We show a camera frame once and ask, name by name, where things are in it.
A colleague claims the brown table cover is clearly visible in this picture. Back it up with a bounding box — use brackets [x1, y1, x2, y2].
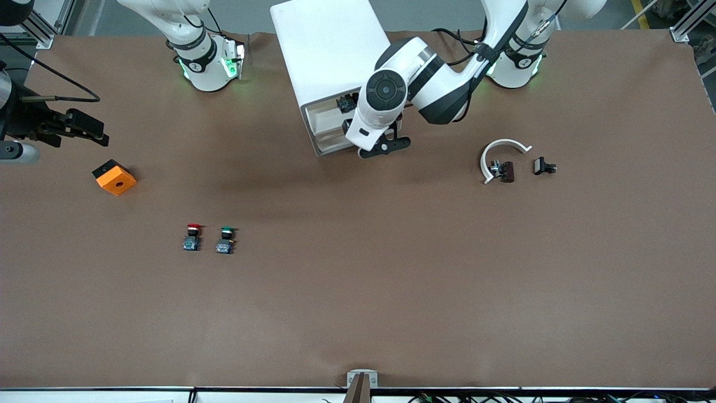
[0, 28, 716, 388]

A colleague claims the black cable bundle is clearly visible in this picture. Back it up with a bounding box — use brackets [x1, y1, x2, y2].
[408, 392, 716, 403]

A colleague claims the aluminium frame profile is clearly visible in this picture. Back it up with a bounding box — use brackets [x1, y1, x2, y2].
[22, 0, 76, 48]
[668, 0, 716, 43]

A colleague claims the orange box with hole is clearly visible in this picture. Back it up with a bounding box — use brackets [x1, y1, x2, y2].
[92, 159, 138, 196]

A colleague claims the grey metal bracket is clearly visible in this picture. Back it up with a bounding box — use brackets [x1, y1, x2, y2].
[347, 369, 379, 388]

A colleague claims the white curved plastic arc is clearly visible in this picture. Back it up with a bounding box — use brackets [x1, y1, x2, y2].
[480, 138, 533, 185]

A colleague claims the green push button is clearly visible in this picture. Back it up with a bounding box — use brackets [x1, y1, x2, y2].
[216, 226, 238, 255]

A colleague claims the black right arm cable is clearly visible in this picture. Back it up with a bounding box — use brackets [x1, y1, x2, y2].
[0, 34, 101, 104]

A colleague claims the dark brown terminal block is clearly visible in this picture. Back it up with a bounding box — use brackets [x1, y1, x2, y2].
[489, 160, 515, 184]

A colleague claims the black table edge strip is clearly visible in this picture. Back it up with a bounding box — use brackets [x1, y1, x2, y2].
[0, 386, 716, 392]

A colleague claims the red push button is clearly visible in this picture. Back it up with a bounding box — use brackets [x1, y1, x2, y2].
[182, 223, 203, 251]

